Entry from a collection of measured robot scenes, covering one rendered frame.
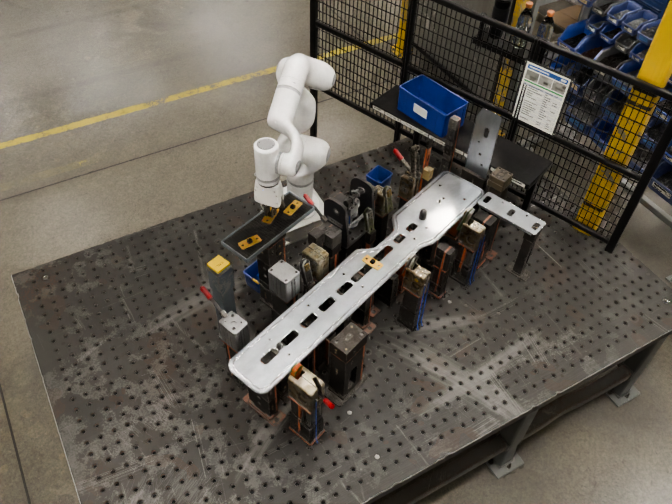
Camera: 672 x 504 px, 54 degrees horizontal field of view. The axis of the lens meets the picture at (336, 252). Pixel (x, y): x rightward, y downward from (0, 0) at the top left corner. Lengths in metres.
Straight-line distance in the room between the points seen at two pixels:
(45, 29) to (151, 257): 3.57
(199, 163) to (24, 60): 1.96
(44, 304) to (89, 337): 0.28
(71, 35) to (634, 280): 4.79
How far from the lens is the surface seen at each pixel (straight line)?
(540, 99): 3.05
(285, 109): 2.30
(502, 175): 2.98
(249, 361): 2.32
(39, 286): 3.12
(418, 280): 2.53
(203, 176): 4.49
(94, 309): 2.96
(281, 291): 2.44
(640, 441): 3.64
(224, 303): 2.52
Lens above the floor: 2.96
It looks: 48 degrees down
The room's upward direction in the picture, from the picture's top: 2 degrees clockwise
